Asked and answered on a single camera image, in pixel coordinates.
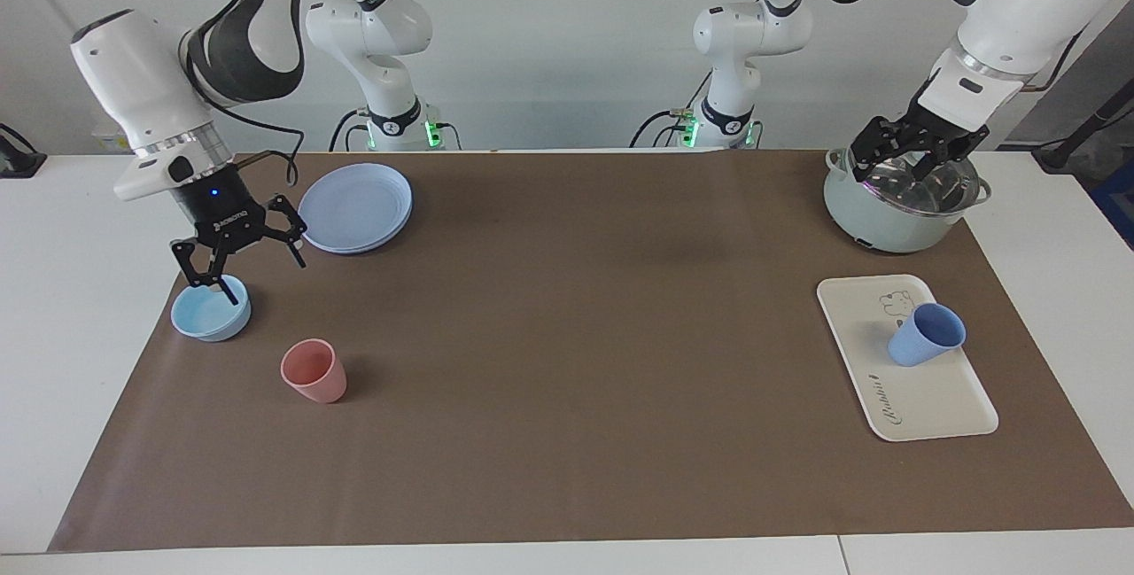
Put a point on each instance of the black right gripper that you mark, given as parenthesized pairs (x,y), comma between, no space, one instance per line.
(221,207)

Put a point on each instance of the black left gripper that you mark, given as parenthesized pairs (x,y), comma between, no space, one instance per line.
(935,132)

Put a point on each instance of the blue plastic cup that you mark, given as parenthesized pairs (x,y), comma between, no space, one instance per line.
(921,340)

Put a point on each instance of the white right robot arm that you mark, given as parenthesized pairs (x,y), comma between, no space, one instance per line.
(133,88)

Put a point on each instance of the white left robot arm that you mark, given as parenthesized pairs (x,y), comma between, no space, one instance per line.
(1019,8)

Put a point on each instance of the pink plastic cup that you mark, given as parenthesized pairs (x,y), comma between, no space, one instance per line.
(314,376)

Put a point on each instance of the cream rabbit print tray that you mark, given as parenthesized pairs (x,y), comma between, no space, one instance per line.
(921,398)

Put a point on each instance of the pale green electric pot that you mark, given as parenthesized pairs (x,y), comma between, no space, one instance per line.
(877,221)

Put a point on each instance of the light blue bowl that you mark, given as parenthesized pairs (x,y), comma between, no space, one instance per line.
(199,318)

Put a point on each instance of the light blue plate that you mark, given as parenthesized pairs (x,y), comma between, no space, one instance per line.
(354,210)

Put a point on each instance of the black stand pole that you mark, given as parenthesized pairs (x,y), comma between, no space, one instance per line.
(1090,123)

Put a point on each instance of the blue crate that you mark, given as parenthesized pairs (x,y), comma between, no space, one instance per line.
(1118,203)

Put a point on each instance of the brown table mat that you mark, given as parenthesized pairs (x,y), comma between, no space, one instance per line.
(576,380)

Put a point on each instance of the white wall power strip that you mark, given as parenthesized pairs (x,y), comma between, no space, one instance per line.
(111,143)

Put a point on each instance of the black clamp mount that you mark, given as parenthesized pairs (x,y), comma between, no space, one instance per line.
(18,163)

